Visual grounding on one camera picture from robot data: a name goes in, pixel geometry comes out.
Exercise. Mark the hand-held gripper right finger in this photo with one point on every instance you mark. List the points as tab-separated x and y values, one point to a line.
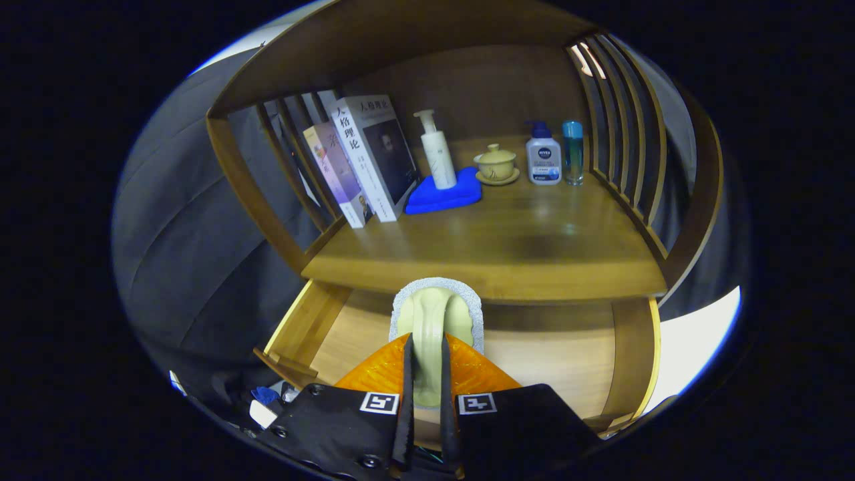
447	427

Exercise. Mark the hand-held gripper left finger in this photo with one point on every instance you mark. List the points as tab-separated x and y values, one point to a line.
406	427

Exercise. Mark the green grey scrub brush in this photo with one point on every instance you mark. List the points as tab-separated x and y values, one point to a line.
434	314

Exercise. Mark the wooden drawer with black knob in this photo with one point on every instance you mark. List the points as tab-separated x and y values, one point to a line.
548	361

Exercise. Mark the wooden countertop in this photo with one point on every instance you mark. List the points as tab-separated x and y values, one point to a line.
521	240

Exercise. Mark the brown wooden cabinet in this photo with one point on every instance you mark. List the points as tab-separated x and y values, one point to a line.
401	33

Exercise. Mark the small blue object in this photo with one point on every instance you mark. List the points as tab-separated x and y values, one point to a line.
266	395

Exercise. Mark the white plastic block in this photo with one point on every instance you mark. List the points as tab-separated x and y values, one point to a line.
262	414

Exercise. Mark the blue folded cloth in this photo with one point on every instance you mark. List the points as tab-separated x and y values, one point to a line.
441	199

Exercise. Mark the white appliance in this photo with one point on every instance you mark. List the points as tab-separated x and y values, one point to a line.
695	341

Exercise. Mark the purple book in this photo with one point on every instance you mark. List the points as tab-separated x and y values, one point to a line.
334	174

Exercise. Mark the white pump bottle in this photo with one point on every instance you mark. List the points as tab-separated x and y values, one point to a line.
439	160

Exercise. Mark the grey white portrait book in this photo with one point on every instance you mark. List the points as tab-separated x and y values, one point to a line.
387	160

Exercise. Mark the beige lidded teacup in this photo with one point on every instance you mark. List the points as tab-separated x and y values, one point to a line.
495	164

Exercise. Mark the white bottle with blue cap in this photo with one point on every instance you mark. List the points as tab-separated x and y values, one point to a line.
543	160

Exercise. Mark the teal bottle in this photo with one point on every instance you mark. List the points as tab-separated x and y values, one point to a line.
572	153

